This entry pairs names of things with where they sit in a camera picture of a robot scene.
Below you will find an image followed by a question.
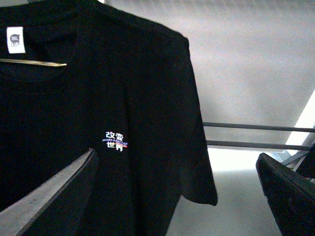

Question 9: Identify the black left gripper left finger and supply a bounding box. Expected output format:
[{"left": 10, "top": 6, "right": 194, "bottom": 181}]
[{"left": 0, "top": 149, "right": 98, "bottom": 236}]

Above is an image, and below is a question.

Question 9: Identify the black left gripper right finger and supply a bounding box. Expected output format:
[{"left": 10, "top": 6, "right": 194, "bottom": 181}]
[{"left": 256, "top": 153, "right": 315, "bottom": 236}]

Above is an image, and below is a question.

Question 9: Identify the black printed t-shirt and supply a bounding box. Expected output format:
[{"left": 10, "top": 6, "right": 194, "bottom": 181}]
[{"left": 0, "top": 0, "right": 218, "bottom": 236}]

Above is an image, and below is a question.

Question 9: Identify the grey metal drying rack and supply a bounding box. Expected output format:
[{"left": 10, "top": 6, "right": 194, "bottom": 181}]
[{"left": 203, "top": 122, "right": 315, "bottom": 171}]

